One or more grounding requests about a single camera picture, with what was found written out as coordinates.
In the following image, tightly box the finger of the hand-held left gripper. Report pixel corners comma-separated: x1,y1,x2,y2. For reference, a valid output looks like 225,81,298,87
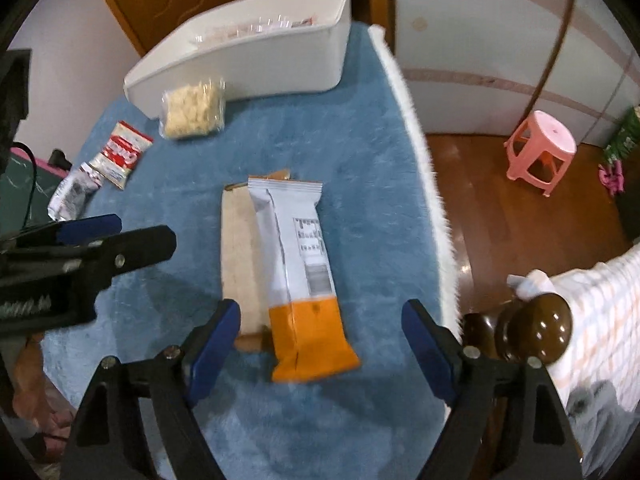
0,225,178,291
0,213,123,257

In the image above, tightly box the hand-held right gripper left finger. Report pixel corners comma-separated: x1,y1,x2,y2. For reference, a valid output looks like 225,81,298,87
61,298,242,480

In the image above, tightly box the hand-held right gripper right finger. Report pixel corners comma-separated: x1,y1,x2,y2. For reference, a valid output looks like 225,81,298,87
400,298,584,480

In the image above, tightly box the beige wafer packet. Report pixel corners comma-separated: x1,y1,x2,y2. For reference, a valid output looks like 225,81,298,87
220,167,293,353

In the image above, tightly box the white and orange snack packet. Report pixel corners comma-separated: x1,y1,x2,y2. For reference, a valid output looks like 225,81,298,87
247,176,362,385

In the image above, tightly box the white plastic storage bin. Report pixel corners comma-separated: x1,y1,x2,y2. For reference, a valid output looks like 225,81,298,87
123,0,354,120

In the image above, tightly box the grey and white snack packet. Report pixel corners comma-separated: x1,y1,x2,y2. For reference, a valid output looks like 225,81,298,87
47,162,106,222

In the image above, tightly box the red and white cookie packet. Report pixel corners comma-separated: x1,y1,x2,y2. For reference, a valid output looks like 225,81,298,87
89,120,155,191

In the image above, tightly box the green chalkboard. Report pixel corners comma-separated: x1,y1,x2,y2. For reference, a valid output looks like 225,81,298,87
0,142,71,233

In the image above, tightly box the brown wooden bedpost knob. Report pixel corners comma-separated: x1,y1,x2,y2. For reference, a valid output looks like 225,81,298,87
461,292,573,366

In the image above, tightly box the clear puffed snack packet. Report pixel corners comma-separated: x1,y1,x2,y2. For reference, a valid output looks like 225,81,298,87
159,79,227,141

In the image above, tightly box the blue fluffy blanket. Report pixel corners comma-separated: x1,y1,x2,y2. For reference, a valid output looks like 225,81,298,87
40,22,463,480

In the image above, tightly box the checked bed cloth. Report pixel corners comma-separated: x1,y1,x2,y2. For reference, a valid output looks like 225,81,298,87
507,242,640,441

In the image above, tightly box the grey blue cloth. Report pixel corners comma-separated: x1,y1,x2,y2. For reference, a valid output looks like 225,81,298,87
565,380,640,467

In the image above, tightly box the pink plastic stool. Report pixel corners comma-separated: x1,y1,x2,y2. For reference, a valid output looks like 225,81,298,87
504,110,577,197

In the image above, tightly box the brown wooden door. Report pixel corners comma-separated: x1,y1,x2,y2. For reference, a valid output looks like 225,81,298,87
85,0,271,56

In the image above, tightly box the dark wooden cabinet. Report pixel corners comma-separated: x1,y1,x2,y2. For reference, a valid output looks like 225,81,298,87
617,185,640,241

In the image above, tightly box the pink toy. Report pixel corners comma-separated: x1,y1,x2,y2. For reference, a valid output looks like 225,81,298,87
598,160,626,196

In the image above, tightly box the green bag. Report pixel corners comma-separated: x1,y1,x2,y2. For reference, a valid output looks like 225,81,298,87
602,104,640,166

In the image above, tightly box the floral sliding wardrobe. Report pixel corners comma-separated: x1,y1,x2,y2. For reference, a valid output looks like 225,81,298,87
395,0,640,148

